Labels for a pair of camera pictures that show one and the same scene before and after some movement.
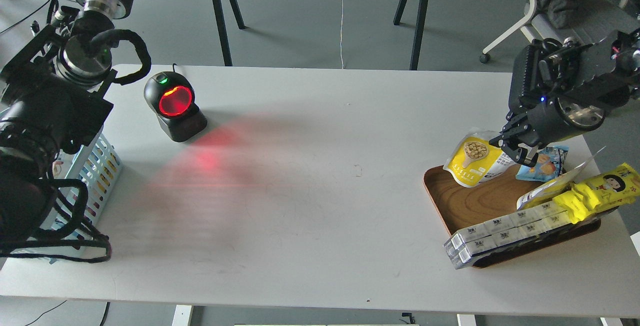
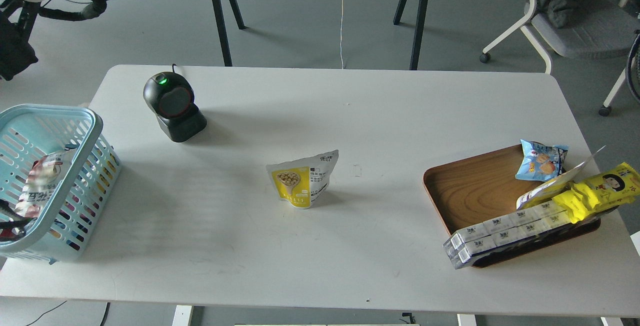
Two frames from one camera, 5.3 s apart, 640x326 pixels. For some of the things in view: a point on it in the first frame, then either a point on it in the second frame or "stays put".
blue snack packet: x=549 y=165 stays put
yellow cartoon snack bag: x=616 y=188 stays put
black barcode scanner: x=172 y=95 stays put
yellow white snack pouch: x=475 y=160 to x=301 y=181
